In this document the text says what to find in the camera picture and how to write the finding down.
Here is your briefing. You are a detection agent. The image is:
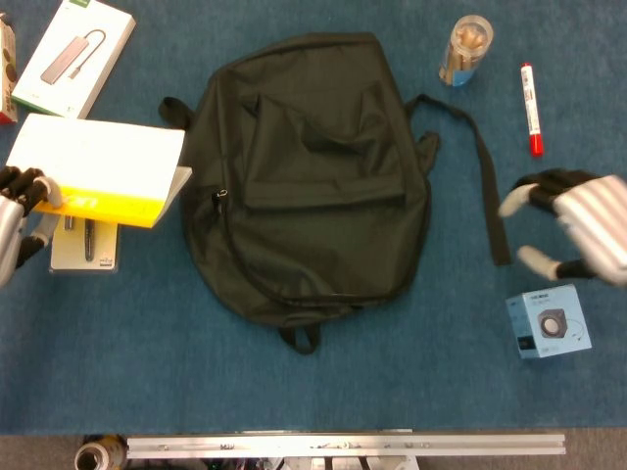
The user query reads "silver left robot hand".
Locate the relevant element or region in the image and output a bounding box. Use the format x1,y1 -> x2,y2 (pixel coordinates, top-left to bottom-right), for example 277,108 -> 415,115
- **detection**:
0,165 -> 64,289

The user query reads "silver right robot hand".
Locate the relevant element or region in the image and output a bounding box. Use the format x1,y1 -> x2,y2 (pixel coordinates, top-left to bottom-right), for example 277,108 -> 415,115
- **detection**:
498,168 -> 627,288

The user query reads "white and yellow book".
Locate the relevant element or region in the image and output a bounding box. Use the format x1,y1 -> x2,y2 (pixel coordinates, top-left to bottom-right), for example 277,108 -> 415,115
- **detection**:
6,113 -> 193,230

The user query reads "black fabric backpack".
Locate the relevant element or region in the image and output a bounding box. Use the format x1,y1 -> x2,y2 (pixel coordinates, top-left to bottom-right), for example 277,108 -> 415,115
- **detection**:
158,31 -> 513,355

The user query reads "yellow razor blister pack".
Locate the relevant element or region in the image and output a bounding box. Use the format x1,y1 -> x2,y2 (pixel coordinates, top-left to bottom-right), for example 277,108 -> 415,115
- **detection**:
49,214 -> 120,275

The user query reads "light blue speaker box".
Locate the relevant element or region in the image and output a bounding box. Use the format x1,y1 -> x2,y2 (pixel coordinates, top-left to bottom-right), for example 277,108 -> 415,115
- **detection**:
505,284 -> 593,360

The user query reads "red and white marker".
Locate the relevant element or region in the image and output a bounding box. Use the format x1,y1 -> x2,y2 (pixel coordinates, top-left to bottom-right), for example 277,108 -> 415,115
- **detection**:
519,62 -> 546,158

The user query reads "red cookie box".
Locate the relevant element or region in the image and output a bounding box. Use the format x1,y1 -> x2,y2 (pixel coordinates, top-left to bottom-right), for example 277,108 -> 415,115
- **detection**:
0,13 -> 20,125

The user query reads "white USB hub box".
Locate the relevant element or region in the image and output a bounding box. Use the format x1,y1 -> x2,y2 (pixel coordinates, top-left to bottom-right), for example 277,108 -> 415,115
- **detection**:
10,0 -> 137,120

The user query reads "clear jar of wooden pencils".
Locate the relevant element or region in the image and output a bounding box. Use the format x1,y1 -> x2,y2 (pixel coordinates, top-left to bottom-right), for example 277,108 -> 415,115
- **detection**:
438,15 -> 495,88

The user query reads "tape roll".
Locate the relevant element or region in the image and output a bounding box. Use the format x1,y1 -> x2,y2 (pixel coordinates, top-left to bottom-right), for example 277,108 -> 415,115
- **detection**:
73,435 -> 128,470

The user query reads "blue felt table cover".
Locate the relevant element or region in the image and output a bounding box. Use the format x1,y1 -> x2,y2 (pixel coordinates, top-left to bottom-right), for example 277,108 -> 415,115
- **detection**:
0,0 -> 627,436

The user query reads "aluminium frame rail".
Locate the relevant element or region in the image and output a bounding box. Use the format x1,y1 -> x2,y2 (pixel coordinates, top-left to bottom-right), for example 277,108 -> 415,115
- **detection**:
125,433 -> 567,460

